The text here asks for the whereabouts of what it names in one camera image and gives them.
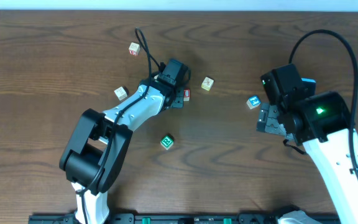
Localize red letter I block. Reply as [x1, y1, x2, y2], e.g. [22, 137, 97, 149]
[183, 89, 190, 101]

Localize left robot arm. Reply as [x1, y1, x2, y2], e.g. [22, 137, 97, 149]
[59, 78, 185, 223]

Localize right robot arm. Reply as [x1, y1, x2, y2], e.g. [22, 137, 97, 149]
[267, 91, 358, 223]

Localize blue number 2 block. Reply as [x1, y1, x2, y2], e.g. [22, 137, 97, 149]
[246, 95, 261, 110]

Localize wooden block yellow side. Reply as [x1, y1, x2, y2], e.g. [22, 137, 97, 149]
[201, 77, 214, 91]

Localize green letter R block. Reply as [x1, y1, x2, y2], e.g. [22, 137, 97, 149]
[160, 135, 174, 150]

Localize plain cream wooden block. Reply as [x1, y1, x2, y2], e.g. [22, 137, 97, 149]
[114, 86, 127, 101]

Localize wooden block red bottom edge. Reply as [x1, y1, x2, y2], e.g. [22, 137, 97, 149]
[129, 42, 141, 56]

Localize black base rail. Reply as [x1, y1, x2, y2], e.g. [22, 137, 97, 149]
[28, 212, 341, 224]

